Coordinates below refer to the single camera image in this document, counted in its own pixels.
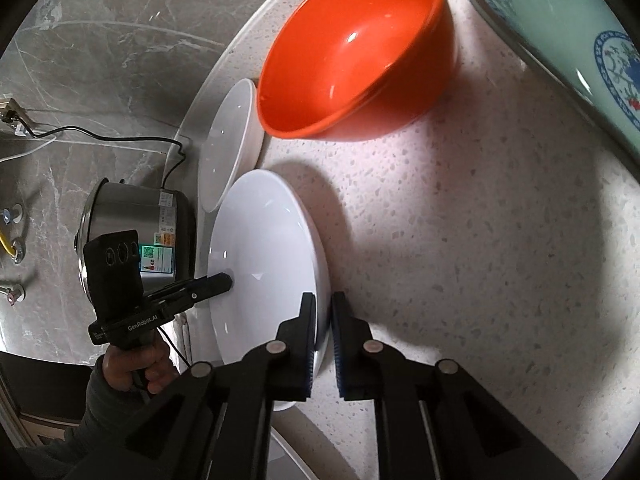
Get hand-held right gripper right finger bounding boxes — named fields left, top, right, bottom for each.
left=330, top=292, right=577, bottom=480

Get person's left hand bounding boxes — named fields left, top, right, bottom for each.
left=102, top=332, right=177, bottom=396

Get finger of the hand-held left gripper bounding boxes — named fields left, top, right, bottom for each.
left=145, top=272, right=234, bottom=314

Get orange bowl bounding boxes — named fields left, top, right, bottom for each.
left=256, top=0, right=458, bottom=142

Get blue patterned green plate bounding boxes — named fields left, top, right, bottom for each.
left=457, top=0, right=640, bottom=155

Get white deep plate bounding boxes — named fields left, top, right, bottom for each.
left=207, top=170, right=331, bottom=412

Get black power cable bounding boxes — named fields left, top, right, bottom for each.
left=2, top=110, right=187, bottom=196

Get stainless steel rice cooker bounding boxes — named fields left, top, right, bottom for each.
left=75, top=180, right=197, bottom=306

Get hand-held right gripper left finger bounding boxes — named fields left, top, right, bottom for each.
left=125, top=292, right=318, bottom=480

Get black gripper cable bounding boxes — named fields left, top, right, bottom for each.
left=156, top=326, right=195, bottom=367

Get white power strip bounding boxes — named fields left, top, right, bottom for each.
left=0, top=97, right=37, bottom=137

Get white bowl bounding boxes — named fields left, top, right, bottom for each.
left=197, top=78, right=264, bottom=212

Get yellow hose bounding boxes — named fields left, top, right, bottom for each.
left=0, top=230, right=25, bottom=264

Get white cable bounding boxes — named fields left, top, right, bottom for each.
left=0, top=135, right=57, bottom=164

